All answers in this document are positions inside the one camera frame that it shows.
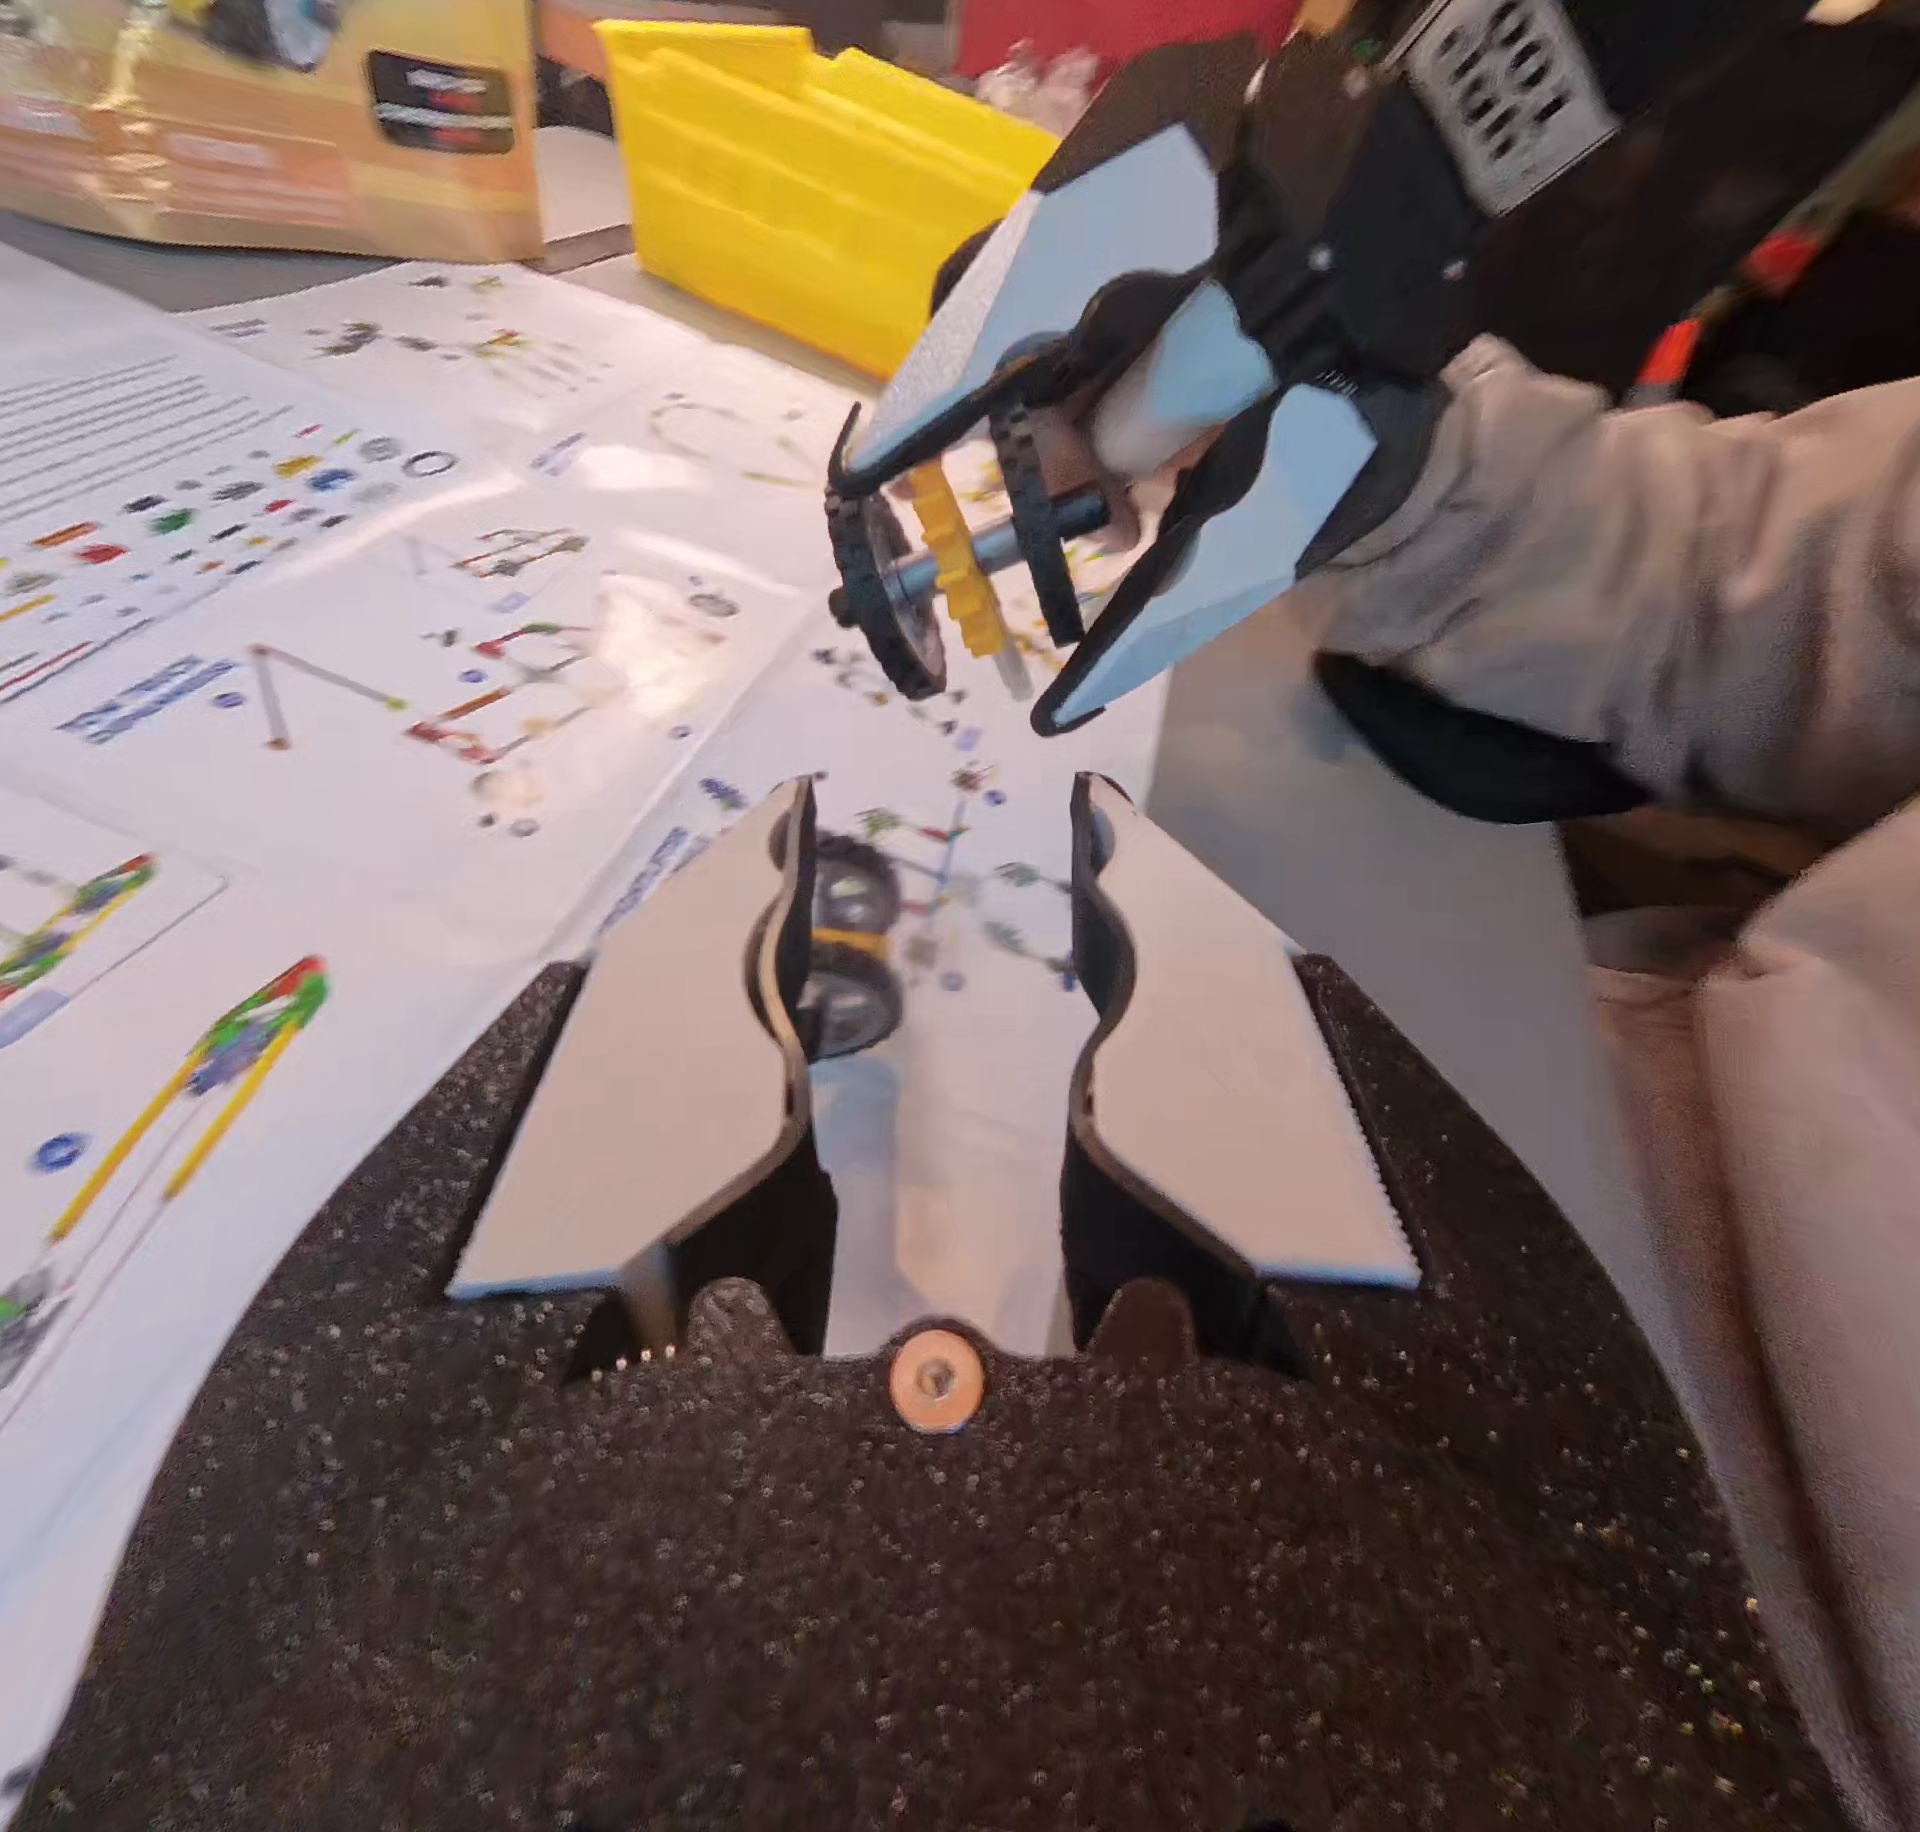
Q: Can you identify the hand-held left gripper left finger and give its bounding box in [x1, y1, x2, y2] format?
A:
[448, 774, 823, 1300]

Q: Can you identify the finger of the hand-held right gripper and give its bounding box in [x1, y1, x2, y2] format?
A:
[829, 120, 1224, 501]
[1029, 386, 1382, 740]

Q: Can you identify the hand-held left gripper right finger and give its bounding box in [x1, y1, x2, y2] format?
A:
[1066, 771, 1426, 1292]

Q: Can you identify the toy wheel pair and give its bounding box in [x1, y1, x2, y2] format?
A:
[826, 393, 1123, 710]
[770, 830, 913, 1065]

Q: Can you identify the person's right forearm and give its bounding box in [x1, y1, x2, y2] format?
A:
[1319, 336, 1920, 840]

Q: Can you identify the person's right hand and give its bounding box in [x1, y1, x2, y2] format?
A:
[1035, 393, 1190, 554]

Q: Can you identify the clear plastic wrap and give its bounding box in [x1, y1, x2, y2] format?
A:
[973, 38, 1108, 111]

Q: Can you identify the stack of yellow plastic bins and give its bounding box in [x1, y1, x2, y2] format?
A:
[592, 19, 1069, 383]

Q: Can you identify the dark cloth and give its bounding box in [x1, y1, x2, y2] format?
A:
[1314, 652, 1655, 830]

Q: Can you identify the white printed instruction sheet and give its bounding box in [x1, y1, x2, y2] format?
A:
[0, 243, 1174, 1790]

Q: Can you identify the orange traffic cone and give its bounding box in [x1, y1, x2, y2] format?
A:
[1634, 189, 1874, 404]

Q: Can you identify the construction toy kit box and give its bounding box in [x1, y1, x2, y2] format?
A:
[0, 0, 544, 266]

